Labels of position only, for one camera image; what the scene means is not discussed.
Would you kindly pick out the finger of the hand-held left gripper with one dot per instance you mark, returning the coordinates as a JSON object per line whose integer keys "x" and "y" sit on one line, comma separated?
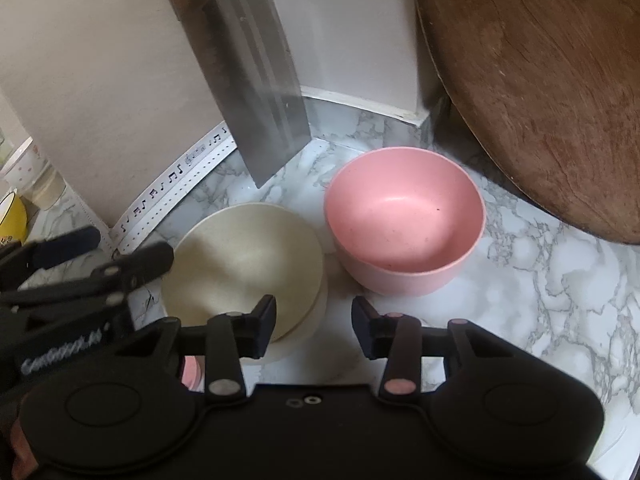
{"x": 75, "y": 245}
{"x": 150, "y": 260}

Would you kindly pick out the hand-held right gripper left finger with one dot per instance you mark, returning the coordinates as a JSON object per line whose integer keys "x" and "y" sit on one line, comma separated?
{"x": 260, "y": 327}

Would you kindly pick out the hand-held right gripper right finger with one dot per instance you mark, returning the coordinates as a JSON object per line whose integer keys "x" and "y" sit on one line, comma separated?
{"x": 367, "y": 330}

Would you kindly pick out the cream bowl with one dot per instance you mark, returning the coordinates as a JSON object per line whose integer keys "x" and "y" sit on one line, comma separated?
{"x": 240, "y": 260}

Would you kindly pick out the pink bowl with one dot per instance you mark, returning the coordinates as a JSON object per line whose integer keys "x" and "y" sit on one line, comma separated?
{"x": 400, "y": 220}

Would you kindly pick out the clear plastic food container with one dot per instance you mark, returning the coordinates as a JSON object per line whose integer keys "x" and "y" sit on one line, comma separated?
{"x": 47, "y": 190}

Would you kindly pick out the yellow bowl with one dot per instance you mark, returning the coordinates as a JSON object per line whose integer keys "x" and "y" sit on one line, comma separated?
{"x": 10, "y": 220}

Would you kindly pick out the white music note trim strip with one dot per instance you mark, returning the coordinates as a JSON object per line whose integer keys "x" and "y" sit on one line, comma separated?
{"x": 170, "y": 185}

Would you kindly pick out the white floral bowl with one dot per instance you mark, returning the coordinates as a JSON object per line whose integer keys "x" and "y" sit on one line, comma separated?
{"x": 22, "y": 165}

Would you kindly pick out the round wooden cutting board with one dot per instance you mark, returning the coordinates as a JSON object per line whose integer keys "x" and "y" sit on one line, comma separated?
{"x": 540, "y": 85}

